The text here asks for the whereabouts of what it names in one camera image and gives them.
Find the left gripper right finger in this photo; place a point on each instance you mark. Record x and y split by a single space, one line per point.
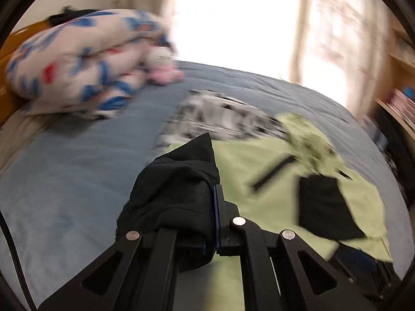
279 270

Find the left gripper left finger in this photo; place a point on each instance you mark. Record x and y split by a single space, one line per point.
135 273

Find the light green black jacket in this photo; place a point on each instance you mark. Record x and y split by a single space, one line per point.
301 183

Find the blue bed blanket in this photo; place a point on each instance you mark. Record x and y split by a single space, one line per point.
63 194

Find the black white patterned garment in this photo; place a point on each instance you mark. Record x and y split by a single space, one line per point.
221 116

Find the beige pillow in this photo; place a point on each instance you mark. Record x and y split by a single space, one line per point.
18 132

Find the white pink cat plush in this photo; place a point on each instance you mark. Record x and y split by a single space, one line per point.
161 66

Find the floral pink blue quilt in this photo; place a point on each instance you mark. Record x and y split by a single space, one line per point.
92 65

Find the floral sheer curtain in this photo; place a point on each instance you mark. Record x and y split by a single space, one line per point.
339 49

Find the black knitted garment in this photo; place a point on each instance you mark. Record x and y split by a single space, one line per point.
67 15

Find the wooden wall shelf unit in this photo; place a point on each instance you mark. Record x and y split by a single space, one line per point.
397 73

